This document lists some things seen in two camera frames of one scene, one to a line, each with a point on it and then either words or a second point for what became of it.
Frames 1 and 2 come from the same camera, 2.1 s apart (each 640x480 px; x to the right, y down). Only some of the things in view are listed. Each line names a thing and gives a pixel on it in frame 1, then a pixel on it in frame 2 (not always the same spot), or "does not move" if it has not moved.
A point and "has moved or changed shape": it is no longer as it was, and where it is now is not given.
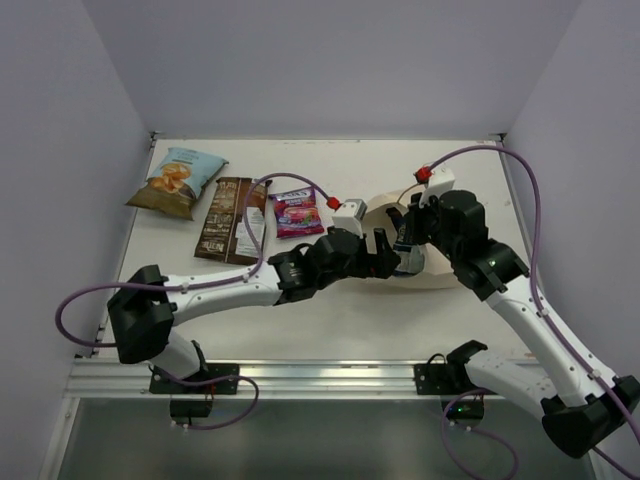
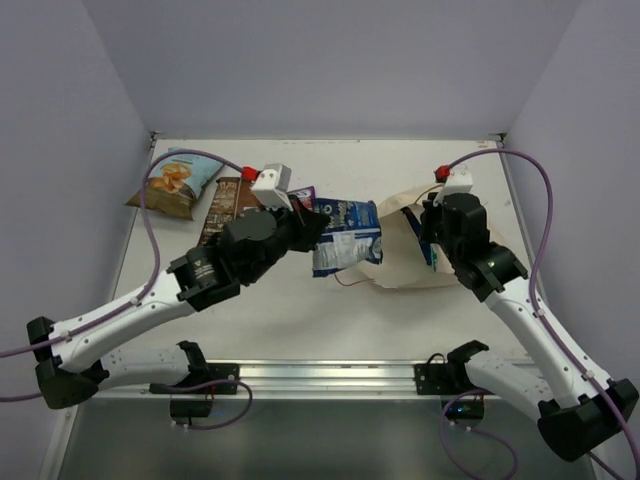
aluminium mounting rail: (322, 379) does not move
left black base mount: (183, 410) does not move
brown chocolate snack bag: (223, 235) does not move
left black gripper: (368, 253) → (304, 230)
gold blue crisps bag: (179, 178) does not move
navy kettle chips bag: (410, 258) has moved or changed shape
